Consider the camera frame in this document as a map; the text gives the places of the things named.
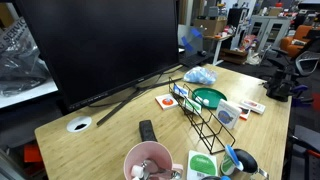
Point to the black monitor stand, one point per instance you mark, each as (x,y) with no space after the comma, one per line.
(116,108)

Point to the mesh office chair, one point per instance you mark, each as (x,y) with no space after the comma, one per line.
(308,61)

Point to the white box blue print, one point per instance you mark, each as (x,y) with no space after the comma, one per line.
(227,115)

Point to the orange armchair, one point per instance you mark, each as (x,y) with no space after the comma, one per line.
(296,41)

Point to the white background desk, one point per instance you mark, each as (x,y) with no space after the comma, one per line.
(218,41)

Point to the blue tape strip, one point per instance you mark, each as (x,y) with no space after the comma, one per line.
(187,44)
(196,32)

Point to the green plate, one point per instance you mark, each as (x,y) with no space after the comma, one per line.
(213,95)

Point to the blue white card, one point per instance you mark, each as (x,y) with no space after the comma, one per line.
(180,90)

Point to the blue plastic bag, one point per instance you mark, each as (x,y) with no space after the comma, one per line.
(200,75)

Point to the white package green circle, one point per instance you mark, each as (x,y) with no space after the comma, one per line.
(201,165)

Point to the steel pitcher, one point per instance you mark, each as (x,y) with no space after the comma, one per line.
(248,160)

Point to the black keyboard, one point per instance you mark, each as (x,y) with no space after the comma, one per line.
(195,60)

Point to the metal spoon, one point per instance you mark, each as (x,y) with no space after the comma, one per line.
(151,166)

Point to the long white red box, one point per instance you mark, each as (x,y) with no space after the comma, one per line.
(253,106)

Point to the black padded bench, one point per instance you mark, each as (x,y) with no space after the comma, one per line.
(306,136)

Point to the grey glass door cabinet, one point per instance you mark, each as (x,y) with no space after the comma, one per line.
(270,31)

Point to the green white card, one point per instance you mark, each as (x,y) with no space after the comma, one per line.
(192,105)

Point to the pink mug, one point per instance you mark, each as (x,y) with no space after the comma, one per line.
(133,156)

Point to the white side table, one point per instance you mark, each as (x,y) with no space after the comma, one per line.
(26,95)

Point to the white box orange circle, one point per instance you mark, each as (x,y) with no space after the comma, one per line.
(166,101)

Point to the white marshmallow piece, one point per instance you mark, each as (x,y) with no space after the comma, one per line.
(136,171)

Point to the large black monitor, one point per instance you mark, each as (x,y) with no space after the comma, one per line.
(100,43)

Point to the black plastic bag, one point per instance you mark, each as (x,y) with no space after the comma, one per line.
(20,71)

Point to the white plastic bag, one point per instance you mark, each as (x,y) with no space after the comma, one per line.
(253,58)

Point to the black rectangular bar object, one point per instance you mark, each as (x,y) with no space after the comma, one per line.
(147,130)

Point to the black table clamp mount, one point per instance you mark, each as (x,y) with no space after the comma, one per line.
(280,86)

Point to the small white ball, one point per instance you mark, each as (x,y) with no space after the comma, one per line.
(206,102)

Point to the green white cup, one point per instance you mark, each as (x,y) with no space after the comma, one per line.
(226,165)

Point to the small white red box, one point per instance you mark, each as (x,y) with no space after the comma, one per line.
(245,113)

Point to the cardboard box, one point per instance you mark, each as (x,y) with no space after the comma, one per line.
(210,26)

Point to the low wooden shelf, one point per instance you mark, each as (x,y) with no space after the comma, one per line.
(233,56)

